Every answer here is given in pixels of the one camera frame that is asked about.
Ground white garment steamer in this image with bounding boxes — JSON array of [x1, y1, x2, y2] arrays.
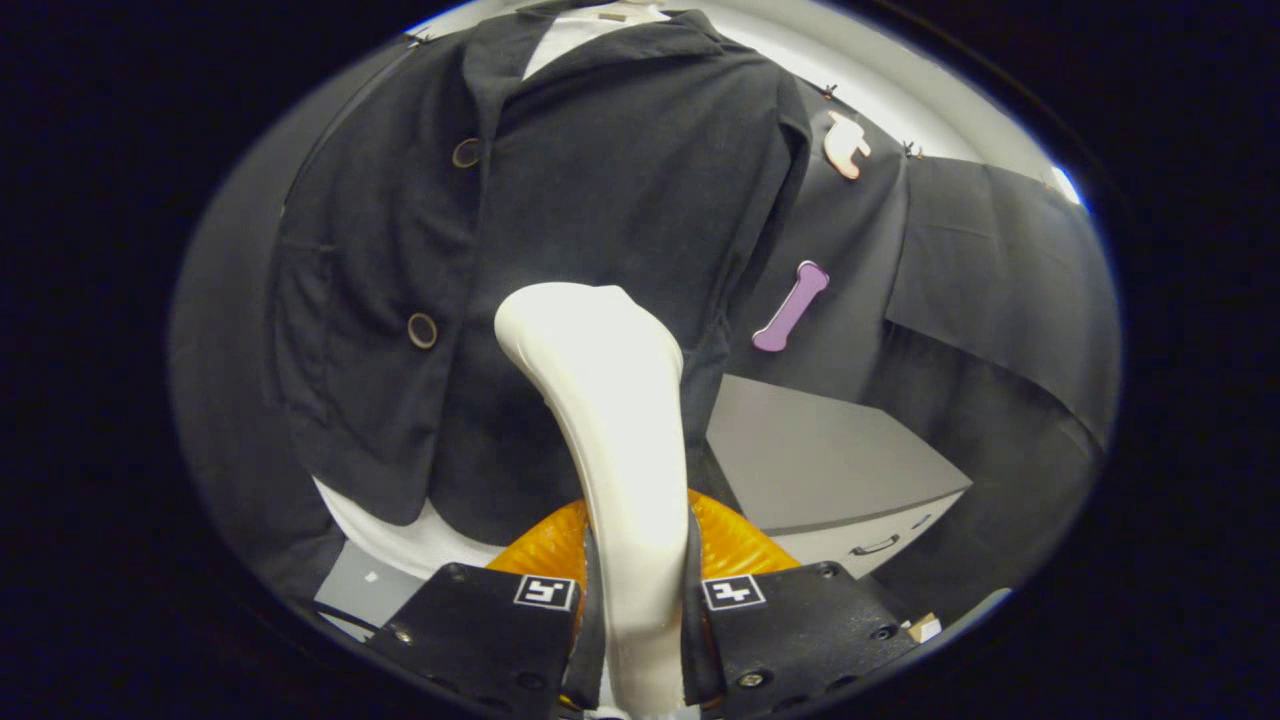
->
[[494, 282, 692, 717]]

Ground grey cabinet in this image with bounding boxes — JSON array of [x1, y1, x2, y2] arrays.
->
[[704, 374, 974, 580]]

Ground white shirt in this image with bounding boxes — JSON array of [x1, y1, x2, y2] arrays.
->
[[312, 3, 673, 582]]

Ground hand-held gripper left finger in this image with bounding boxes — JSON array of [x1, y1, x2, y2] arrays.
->
[[365, 497, 608, 717]]

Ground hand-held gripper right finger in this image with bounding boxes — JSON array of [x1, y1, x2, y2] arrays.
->
[[684, 490, 922, 717]]

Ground black suit jacket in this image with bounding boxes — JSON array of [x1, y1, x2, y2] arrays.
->
[[268, 8, 814, 547]]

